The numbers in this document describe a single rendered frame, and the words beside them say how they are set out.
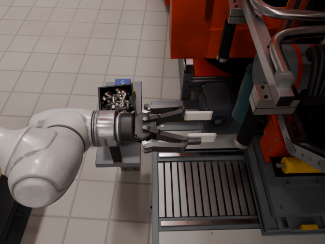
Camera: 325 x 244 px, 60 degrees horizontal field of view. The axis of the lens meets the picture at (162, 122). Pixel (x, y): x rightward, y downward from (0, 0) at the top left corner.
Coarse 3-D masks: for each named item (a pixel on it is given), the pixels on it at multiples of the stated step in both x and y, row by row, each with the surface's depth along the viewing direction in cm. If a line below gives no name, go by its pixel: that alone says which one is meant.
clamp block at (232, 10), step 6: (228, 0) 82; (234, 0) 81; (228, 6) 82; (234, 6) 80; (240, 6) 80; (228, 12) 82; (234, 12) 80; (240, 12) 80; (228, 18) 82; (234, 18) 82; (240, 18) 82
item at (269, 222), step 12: (252, 144) 147; (252, 156) 143; (252, 168) 136; (252, 180) 136; (252, 192) 137; (264, 192) 131; (264, 204) 128; (264, 216) 122; (312, 216) 125; (324, 216) 122; (264, 228) 122; (276, 228) 122; (288, 228) 120; (300, 228) 120; (312, 228) 118; (324, 228) 120
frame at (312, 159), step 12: (300, 0) 87; (312, 0) 87; (288, 24) 93; (300, 24) 94; (288, 120) 97; (300, 120) 97; (288, 132) 94; (300, 132) 94; (288, 144) 93; (300, 144) 89; (312, 144) 89; (300, 156) 86; (312, 156) 79; (324, 156) 75; (324, 168) 73
